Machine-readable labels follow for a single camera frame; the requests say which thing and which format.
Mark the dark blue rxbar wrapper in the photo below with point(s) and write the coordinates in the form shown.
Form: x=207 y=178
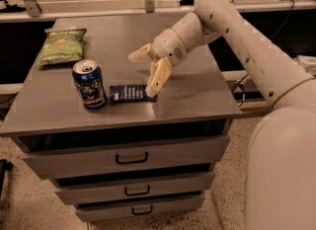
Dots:
x=129 y=94

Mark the top grey drawer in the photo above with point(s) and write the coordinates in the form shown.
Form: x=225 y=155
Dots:
x=89 y=161

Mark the grey drawer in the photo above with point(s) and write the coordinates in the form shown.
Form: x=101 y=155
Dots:
x=140 y=208
x=89 y=161
x=137 y=188

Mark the green chip bag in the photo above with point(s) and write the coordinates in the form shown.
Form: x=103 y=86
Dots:
x=62 y=45

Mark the grey metal railing frame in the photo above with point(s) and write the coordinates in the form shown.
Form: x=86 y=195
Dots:
x=98 y=8

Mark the middle grey drawer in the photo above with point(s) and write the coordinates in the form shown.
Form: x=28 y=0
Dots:
x=137 y=188

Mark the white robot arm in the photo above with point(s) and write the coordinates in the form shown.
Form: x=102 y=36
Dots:
x=280 y=185

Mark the grey drawer cabinet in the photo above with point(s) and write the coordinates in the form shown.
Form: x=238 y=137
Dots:
x=48 y=115

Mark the bottom grey drawer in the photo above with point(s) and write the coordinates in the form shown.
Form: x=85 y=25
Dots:
x=140 y=208

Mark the blue pepsi can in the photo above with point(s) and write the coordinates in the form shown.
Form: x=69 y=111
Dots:
x=87 y=76

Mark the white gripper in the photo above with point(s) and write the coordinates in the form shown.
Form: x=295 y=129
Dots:
x=168 y=46

